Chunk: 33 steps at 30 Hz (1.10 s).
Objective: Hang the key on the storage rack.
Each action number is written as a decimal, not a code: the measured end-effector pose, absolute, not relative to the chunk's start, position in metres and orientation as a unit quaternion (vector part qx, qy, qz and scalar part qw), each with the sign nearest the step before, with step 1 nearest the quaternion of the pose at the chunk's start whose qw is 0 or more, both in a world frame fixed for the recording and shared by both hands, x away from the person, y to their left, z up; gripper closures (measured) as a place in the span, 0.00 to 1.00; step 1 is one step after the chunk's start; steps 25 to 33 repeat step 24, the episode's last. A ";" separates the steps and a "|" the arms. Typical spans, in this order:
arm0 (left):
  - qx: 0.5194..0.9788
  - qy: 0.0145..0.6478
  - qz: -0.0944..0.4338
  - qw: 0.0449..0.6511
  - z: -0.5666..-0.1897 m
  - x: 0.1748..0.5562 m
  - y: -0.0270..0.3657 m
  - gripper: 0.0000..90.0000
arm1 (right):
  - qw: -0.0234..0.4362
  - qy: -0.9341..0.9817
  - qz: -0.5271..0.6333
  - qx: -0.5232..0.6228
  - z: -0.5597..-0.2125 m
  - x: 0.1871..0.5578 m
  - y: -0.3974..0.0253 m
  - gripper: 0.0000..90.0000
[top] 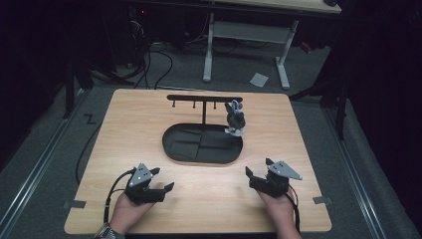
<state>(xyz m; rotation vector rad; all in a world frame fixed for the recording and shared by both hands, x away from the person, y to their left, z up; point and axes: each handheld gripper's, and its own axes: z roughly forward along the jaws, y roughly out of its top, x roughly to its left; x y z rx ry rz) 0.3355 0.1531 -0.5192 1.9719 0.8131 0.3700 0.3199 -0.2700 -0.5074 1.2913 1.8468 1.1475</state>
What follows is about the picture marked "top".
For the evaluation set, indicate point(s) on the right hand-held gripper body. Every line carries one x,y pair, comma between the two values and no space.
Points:
278,182

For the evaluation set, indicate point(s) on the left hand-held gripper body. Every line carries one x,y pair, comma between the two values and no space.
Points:
141,186

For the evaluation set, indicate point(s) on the black hook rack with tray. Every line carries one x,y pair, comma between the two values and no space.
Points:
215,151

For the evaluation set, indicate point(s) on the person's right hand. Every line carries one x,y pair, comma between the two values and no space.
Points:
283,209

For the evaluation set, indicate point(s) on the person's left hand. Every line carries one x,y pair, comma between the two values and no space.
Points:
127,214

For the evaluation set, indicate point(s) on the grey tape piece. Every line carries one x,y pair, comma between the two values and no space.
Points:
322,200
75,204

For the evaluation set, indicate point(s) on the silver wristwatch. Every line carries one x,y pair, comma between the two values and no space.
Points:
107,232

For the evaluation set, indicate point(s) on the grey paper sheet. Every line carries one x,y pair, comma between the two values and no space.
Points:
258,80

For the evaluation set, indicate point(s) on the black metal stand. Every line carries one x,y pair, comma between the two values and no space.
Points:
341,109
69,96

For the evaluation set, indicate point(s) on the aluminium floor rail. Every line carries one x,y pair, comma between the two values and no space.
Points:
36,169
356,179

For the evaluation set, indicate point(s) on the desk with white metal frame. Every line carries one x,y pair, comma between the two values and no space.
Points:
252,31

